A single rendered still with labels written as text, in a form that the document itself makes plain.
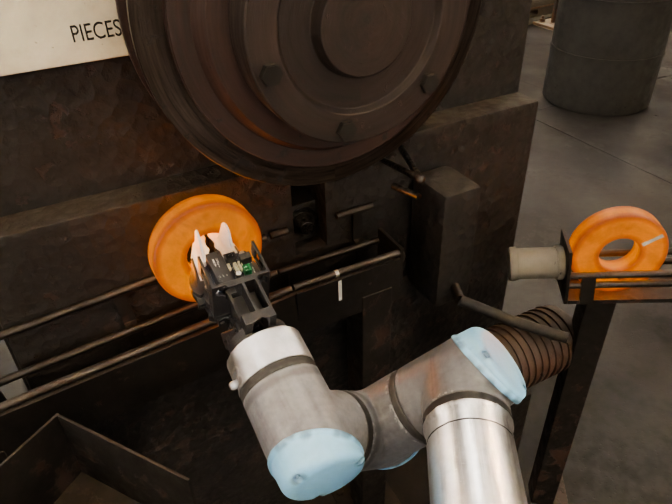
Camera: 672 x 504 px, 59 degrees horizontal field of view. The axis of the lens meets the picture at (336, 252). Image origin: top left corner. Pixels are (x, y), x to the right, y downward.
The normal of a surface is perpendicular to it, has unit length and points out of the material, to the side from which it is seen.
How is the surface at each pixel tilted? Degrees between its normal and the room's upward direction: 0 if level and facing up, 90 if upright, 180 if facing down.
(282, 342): 21
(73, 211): 0
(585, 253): 90
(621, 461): 0
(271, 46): 90
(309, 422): 16
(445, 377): 34
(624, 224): 90
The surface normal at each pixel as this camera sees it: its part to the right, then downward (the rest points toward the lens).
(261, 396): -0.48, -0.33
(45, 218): -0.03, -0.82
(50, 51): 0.47, 0.50
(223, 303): 0.45, 0.71
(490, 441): 0.20, -0.79
